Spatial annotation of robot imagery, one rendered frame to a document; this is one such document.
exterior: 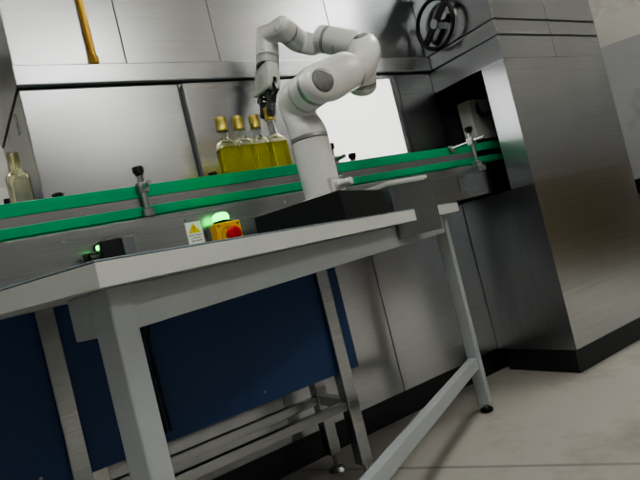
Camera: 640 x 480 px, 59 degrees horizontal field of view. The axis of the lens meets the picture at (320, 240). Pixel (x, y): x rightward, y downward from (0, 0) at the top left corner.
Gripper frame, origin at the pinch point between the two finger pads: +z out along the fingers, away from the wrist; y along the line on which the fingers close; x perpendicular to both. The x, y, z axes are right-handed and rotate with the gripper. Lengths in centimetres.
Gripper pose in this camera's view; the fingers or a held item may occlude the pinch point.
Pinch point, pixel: (268, 110)
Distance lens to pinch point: 189.0
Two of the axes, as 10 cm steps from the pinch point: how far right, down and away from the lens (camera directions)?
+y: 5.4, -1.5, -8.3
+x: 8.4, 0.7, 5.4
